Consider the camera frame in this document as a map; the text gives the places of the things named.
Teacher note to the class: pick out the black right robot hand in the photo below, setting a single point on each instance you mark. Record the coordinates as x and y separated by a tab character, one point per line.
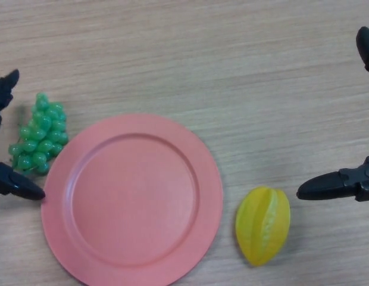
330	187

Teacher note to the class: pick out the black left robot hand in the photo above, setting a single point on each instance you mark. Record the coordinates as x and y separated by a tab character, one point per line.
18	184

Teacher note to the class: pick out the green grape bunch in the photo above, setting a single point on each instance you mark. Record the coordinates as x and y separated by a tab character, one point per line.
41	134

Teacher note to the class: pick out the pink round plate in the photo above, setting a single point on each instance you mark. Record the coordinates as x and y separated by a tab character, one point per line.
134	202

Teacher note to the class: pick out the yellow starfruit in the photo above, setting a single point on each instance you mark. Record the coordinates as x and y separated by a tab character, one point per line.
253	226

